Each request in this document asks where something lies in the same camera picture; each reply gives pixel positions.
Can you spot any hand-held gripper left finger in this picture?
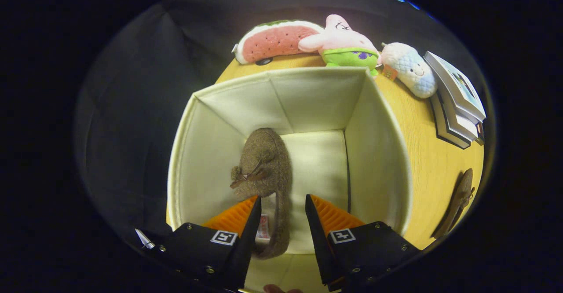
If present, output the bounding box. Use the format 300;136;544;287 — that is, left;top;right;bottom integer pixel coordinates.
150;196;262;291

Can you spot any grey fabric storage box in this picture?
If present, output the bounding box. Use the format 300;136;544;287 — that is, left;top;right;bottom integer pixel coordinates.
166;66;413;293

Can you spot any white picture-cover book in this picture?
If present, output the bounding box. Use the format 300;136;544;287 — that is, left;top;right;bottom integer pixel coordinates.
424;51;486;122

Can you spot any thin white book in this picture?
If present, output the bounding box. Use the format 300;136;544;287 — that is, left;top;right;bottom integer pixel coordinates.
440;90;481;132

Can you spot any printed paper leaflet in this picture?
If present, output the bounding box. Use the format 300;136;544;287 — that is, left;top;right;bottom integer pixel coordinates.
135;228;155;249

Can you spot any watermelon slice plush toy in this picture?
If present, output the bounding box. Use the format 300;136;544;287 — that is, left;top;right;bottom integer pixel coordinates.
232;19;326;66

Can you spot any thick white book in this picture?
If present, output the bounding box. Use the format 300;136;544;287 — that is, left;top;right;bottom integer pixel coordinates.
435;97;479;142

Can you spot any dark-covered thick book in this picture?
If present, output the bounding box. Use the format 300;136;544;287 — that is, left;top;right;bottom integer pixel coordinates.
429;94;471;149

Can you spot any brown fuzzy shoe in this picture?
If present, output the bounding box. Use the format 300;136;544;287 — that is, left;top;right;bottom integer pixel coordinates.
230;128;293;259
431;168;475;239

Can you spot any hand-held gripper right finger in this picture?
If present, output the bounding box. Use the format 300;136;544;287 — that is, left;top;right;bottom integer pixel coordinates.
306;194;420;292

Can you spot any white sheep plush toy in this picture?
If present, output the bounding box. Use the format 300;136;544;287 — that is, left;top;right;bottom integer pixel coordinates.
379;42;438;99

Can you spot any pink starfish plush toy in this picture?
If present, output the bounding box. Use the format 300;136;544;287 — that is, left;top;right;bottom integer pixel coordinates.
298;14;381;77

